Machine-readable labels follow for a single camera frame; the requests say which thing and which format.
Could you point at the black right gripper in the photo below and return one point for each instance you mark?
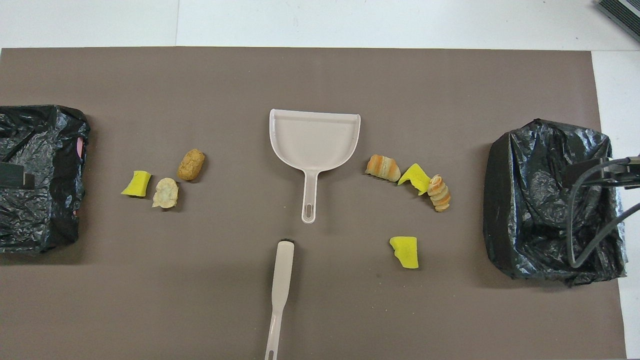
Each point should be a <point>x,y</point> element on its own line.
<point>625,175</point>

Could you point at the yellow sponge piece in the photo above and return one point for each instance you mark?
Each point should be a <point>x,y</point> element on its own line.
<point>137,184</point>
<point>406,252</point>
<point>416,176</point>

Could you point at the striped toy croissant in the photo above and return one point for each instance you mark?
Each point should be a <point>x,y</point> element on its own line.
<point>165,193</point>
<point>383,168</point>
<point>439,194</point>

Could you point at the brown toy bread roll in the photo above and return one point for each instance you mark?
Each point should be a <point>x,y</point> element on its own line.
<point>191,164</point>

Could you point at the beige plastic dustpan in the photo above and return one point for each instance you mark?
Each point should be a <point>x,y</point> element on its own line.
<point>312,140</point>

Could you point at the beige brush black bristles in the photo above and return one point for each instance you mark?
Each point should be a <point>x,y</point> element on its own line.
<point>283,270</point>

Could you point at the black bagged pink bin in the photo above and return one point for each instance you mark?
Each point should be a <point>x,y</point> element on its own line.
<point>45,215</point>

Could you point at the grey ridged device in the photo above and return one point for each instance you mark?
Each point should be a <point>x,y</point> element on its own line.
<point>622,12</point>

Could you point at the brown table mat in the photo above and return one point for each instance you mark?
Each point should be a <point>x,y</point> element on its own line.
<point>320,75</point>

